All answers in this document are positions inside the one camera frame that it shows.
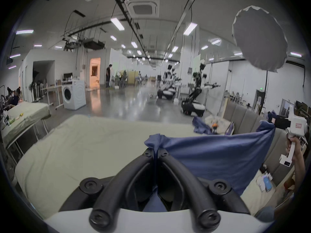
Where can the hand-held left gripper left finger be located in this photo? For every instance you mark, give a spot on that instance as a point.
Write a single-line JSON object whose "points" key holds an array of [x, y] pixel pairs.
{"points": [[107, 198]]}

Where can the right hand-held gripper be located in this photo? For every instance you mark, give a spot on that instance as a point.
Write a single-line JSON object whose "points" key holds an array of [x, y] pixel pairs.
{"points": [[298, 125]]}

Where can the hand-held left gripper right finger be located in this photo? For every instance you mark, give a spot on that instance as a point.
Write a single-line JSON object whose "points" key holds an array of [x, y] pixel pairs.
{"points": [[187, 186]]}

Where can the dark blue shirt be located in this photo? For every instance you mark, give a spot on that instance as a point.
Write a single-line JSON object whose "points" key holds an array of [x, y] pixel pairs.
{"points": [[218, 156]]}

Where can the person's right forearm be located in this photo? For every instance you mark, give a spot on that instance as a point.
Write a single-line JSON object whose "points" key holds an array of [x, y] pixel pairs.
{"points": [[300, 173]]}

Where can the person's right hand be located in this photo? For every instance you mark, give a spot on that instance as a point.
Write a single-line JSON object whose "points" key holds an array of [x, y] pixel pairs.
{"points": [[298, 147]]}

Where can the grey padded headboard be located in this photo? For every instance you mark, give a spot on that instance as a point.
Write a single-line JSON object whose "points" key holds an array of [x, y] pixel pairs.
{"points": [[245, 118]]}

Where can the bed with pale green sheet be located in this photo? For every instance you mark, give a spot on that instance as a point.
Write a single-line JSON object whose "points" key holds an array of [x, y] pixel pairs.
{"points": [[85, 144]]}

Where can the dark blue cloth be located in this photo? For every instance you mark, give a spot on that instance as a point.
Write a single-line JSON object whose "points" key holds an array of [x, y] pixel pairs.
{"points": [[201, 125]]}

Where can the pile of pale cloths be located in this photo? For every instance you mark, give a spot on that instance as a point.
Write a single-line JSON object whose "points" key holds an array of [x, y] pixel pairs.
{"points": [[220, 124]]}

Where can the black robot on wheeled base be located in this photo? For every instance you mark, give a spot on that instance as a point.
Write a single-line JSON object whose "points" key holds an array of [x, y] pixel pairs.
{"points": [[195, 98]]}

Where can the grey umbrella lamp on stand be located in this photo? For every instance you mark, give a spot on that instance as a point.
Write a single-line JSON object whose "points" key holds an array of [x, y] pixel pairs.
{"points": [[260, 37]]}

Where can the black and white robot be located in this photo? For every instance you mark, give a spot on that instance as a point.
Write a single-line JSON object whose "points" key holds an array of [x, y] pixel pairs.
{"points": [[167, 88]]}

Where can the white washing machine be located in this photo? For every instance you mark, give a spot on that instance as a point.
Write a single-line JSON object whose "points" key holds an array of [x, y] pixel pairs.
{"points": [[73, 95]]}

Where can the table with pale green sheet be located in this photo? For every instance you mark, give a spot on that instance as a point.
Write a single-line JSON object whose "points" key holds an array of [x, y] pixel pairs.
{"points": [[24, 115]]}

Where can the group of people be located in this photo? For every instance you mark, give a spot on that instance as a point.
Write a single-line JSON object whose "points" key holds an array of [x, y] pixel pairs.
{"points": [[13, 97]]}

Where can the white metal frame table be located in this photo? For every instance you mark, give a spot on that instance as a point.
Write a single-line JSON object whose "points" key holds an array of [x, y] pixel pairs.
{"points": [[52, 93]]}

